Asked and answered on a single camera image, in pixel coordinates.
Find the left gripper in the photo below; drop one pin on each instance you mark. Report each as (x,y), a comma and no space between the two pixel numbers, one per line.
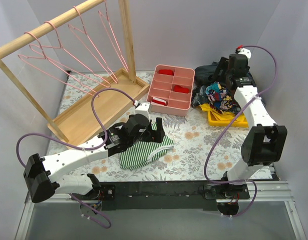
(155,133)

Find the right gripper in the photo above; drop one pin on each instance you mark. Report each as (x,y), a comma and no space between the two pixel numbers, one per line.
(223,67)

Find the green white striped shorts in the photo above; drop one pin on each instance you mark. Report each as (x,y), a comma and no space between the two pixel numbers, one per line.
(143,153)

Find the dark navy shorts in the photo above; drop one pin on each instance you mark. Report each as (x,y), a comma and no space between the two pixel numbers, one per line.
(203,75)

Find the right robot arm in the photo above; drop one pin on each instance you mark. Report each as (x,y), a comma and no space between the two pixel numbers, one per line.
(265,140)

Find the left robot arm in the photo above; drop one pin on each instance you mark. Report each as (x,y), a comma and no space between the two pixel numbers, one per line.
(49,175)

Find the colourful comic print shorts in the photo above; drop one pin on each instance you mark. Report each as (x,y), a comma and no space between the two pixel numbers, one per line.
(217,96)

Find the red white striped sock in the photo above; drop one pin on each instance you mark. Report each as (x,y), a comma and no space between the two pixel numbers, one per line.
(158,101)

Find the pink divided organizer box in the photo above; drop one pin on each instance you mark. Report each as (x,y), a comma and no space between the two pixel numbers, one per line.
(162,86)

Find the red sock middle compartment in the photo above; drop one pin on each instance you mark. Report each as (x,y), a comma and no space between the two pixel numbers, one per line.
(178,88)

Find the red sock compartment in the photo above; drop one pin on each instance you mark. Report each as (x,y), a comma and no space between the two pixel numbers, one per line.
(168,72)
(178,88)

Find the yellow plastic tray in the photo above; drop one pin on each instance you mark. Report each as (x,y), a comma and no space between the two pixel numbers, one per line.
(218,118)

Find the wooden clothes rack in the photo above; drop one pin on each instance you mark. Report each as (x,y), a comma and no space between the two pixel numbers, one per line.
(74,125)

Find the red sock top compartment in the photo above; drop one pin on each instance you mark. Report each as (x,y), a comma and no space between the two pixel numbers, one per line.
(168,72)

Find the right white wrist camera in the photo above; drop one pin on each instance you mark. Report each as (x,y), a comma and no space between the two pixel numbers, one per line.
(243,51)

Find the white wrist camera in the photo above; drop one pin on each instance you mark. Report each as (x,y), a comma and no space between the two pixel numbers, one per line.
(142,108)
(243,51)

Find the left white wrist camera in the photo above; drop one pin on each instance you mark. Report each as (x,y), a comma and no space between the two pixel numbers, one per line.
(142,108)

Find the aluminium frame rail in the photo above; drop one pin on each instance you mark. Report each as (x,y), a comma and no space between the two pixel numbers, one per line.
(269,214)

